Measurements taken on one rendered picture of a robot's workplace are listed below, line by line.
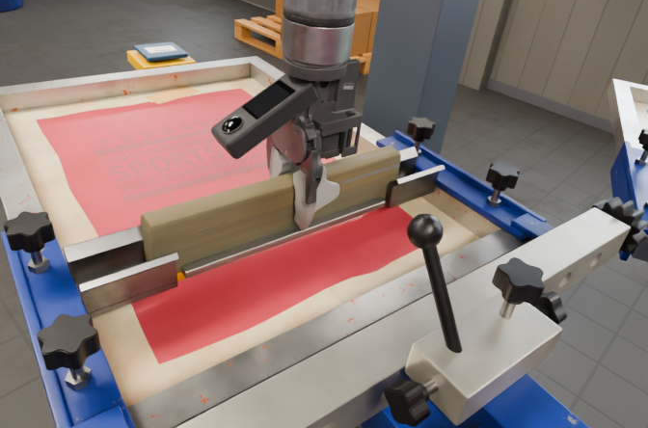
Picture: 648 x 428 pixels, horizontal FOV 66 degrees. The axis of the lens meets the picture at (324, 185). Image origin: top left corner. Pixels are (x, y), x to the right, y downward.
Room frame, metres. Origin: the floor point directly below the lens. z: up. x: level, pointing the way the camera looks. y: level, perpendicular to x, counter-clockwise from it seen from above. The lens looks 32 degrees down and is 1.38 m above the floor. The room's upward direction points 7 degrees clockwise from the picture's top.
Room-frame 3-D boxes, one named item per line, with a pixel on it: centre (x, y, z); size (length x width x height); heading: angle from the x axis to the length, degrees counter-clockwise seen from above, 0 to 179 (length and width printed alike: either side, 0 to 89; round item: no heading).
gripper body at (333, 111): (0.54, 0.02, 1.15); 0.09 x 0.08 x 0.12; 129
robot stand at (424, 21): (1.33, -0.21, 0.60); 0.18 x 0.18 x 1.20; 50
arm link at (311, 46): (0.53, 0.03, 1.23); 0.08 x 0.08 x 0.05
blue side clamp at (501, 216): (0.67, -0.19, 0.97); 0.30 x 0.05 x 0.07; 39
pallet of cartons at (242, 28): (4.43, 0.21, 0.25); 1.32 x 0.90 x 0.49; 50
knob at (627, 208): (0.56, -0.39, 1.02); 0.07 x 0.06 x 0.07; 39
